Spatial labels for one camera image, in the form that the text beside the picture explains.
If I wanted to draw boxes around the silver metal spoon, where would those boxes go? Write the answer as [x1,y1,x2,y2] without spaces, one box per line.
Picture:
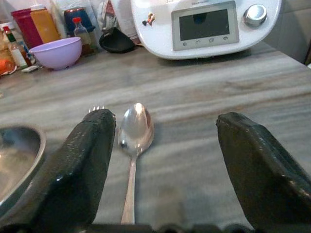
[118,102,155,225]

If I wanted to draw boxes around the dark red plastic container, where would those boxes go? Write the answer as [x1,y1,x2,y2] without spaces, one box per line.
[11,8,44,49]

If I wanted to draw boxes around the round stainless steel plate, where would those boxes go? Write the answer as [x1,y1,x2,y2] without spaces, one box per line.
[0,125,47,219]

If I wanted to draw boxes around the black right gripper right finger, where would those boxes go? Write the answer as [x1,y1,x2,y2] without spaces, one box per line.
[216,111,311,233]

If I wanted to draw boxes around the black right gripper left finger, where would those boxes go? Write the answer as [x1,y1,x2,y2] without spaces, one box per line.
[0,108,116,229]

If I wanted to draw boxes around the orange squeeze bottle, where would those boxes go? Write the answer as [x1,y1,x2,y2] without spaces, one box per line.
[29,3,61,44]

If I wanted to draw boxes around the small purple plastic bowl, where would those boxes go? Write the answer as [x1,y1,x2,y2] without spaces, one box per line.
[29,36,83,71]

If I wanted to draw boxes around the white kitchen machine with screen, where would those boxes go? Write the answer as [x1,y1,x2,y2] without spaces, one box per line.
[131,0,282,60]

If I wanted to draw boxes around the clear utensil holder container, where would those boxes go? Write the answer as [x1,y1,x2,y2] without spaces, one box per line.
[96,0,122,31]

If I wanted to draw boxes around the silver metal fork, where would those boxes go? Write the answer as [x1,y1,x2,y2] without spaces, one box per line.
[87,105,105,114]

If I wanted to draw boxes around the small bottle with red cap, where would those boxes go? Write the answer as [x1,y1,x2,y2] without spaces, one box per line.
[72,17,95,55]

